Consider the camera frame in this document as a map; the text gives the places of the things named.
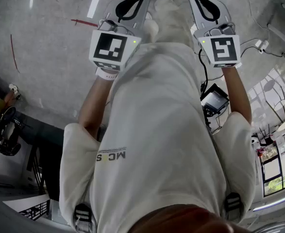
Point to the person's beige trousers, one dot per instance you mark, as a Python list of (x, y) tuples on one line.
[(171, 21)]

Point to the person's white t-shirt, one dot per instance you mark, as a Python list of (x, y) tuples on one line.
[(156, 130)]

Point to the black device with screen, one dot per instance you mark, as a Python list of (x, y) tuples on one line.
[(215, 99)]

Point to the black floor equipment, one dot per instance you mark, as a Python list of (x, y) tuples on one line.
[(6, 135)]

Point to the white wristband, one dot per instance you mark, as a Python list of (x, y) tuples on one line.
[(107, 74)]

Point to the person's left forearm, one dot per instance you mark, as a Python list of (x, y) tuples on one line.
[(93, 101)]

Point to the white power strip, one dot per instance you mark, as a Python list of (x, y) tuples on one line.
[(262, 46), (14, 88)]

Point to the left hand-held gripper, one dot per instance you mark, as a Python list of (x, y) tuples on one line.
[(110, 47)]

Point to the person's white shoe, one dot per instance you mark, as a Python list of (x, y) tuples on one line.
[(151, 27)]

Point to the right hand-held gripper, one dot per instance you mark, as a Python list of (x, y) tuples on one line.
[(223, 48)]

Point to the person's face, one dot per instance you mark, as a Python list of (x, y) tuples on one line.
[(193, 220)]

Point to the person's right forearm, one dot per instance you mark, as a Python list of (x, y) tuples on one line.
[(237, 96)]

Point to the black metal rack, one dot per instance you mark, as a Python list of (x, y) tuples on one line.
[(42, 142)]

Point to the black chair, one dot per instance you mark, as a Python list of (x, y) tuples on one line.
[(265, 137)]

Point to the red floor tape strip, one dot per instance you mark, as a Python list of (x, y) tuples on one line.
[(84, 22), (13, 54)]

